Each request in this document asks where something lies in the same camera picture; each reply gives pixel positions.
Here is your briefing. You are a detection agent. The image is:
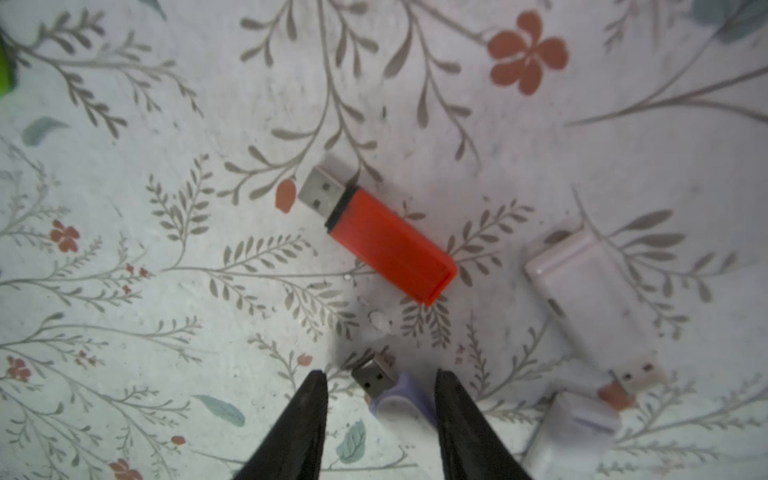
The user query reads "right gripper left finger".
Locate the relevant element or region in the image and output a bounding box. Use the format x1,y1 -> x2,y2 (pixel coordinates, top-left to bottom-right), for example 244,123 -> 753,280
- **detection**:
234,370 -> 328,480

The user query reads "purple white usb drive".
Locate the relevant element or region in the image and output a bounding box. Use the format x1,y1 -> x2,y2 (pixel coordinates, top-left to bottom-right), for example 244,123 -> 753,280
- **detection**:
351,353 -> 444,479

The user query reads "red usb drive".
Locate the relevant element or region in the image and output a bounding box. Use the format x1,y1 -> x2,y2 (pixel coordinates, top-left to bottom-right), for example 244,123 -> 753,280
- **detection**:
298,167 -> 458,306

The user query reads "green usb drive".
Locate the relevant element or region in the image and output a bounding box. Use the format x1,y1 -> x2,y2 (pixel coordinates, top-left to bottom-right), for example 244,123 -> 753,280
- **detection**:
0,44 -> 15,97

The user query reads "white usb drive uncapped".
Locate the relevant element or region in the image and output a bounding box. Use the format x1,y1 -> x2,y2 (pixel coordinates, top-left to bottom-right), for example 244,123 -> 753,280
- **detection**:
523,226 -> 668,395

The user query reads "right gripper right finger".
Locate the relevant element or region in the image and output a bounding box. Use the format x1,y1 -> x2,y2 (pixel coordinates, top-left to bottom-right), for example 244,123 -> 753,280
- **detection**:
434,369 -> 530,480

